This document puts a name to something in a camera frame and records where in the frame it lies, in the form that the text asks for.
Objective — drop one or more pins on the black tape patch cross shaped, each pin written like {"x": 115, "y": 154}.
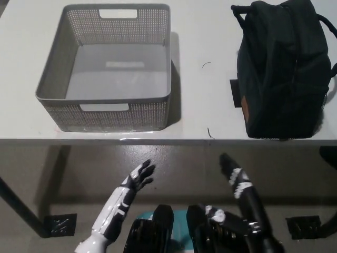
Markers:
{"x": 235, "y": 92}

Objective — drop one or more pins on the short wavy dark thread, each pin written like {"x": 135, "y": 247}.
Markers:
{"x": 209, "y": 134}

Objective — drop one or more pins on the thin curved dark thread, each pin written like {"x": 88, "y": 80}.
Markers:
{"x": 206, "y": 63}

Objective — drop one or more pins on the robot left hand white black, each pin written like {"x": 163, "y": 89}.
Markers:
{"x": 139, "y": 175}

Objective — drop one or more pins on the robot right hand white black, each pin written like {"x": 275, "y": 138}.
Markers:
{"x": 238, "y": 179}

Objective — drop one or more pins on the grey perforated plastic basket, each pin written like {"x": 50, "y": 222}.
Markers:
{"x": 116, "y": 116}

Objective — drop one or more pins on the black floor tape patch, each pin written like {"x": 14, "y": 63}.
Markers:
{"x": 302, "y": 226}
{"x": 59, "y": 224}

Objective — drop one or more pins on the black rounded object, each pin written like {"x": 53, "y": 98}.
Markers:
{"x": 329, "y": 156}

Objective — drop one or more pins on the black table leg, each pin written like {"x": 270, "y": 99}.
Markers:
{"x": 331, "y": 222}
{"x": 23, "y": 208}

